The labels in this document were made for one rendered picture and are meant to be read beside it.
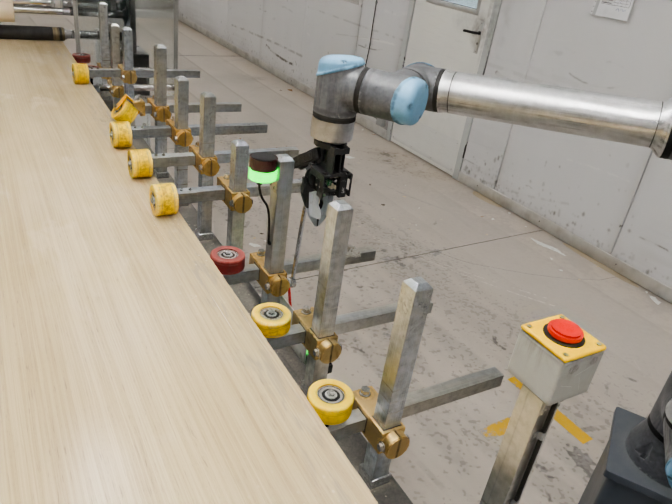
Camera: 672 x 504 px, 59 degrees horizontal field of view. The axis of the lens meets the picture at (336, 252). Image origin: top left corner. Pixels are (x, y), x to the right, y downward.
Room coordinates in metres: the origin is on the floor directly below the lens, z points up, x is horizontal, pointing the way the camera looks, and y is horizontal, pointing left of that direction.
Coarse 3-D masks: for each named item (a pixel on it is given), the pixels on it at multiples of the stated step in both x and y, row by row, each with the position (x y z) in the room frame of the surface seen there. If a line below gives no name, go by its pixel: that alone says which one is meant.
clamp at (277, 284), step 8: (256, 256) 1.27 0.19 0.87; (264, 256) 1.28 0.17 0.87; (256, 264) 1.24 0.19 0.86; (264, 272) 1.20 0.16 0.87; (280, 272) 1.21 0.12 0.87; (264, 280) 1.20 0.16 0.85; (272, 280) 1.18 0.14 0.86; (280, 280) 1.18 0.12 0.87; (264, 288) 1.20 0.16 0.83; (272, 288) 1.17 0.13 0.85; (280, 288) 1.19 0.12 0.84; (288, 288) 1.19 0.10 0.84
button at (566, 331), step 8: (552, 320) 0.60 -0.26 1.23; (560, 320) 0.60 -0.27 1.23; (568, 320) 0.60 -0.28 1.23; (552, 328) 0.58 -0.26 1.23; (560, 328) 0.58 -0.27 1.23; (568, 328) 0.58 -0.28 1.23; (576, 328) 0.59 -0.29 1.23; (560, 336) 0.57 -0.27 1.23; (568, 336) 0.57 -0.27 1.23; (576, 336) 0.57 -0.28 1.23
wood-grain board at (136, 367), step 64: (0, 64) 2.51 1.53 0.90; (64, 64) 2.67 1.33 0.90; (0, 128) 1.78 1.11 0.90; (64, 128) 1.87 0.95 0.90; (0, 192) 1.35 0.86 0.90; (64, 192) 1.40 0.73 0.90; (128, 192) 1.46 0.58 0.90; (0, 256) 1.06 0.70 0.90; (64, 256) 1.09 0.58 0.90; (128, 256) 1.13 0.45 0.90; (192, 256) 1.17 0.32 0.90; (0, 320) 0.85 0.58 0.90; (64, 320) 0.88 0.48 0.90; (128, 320) 0.91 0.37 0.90; (192, 320) 0.94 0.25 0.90; (0, 384) 0.70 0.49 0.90; (64, 384) 0.72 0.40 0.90; (128, 384) 0.74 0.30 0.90; (192, 384) 0.76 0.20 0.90; (256, 384) 0.78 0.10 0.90; (0, 448) 0.58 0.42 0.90; (64, 448) 0.59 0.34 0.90; (128, 448) 0.61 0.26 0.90; (192, 448) 0.63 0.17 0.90; (256, 448) 0.64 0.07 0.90; (320, 448) 0.66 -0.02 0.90
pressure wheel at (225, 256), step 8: (216, 248) 1.22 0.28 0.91; (224, 248) 1.22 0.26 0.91; (232, 248) 1.23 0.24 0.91; (216, 256) 1.18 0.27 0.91; (224, 256) 1.19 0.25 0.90; (232, 256) 1.20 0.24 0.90; (240, 256) 1.19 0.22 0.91; (216, 264) 1.16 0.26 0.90; (224, 264) 1.16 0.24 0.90; (232, 264) 1.16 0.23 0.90; (240, 264) 1.18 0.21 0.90; (224, 272) 1.16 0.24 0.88; (232, 272) 1.16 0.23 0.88
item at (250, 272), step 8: (360, 248) 1.41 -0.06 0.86; (368, 248) 1.42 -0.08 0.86; (304, 256) 1.32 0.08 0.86; (312, 256) 1.33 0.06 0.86; (320, 256) 1.34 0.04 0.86; (368, 256) 1.40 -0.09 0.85; (248, 264) 1.24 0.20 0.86; (288, 264) 1.27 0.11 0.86; (304, 264) 1.29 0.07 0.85; (312, 264) 1.31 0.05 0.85; (240, 272) 1.20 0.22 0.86; (248, 272) 1.21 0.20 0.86; (256, 272) 1.22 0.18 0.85; (288, 272) 1.27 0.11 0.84; (296, 272) 1.28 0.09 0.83; (232, 280) 1.19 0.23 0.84; (240, 280) 1.20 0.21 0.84; (248, 280) 1.21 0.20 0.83
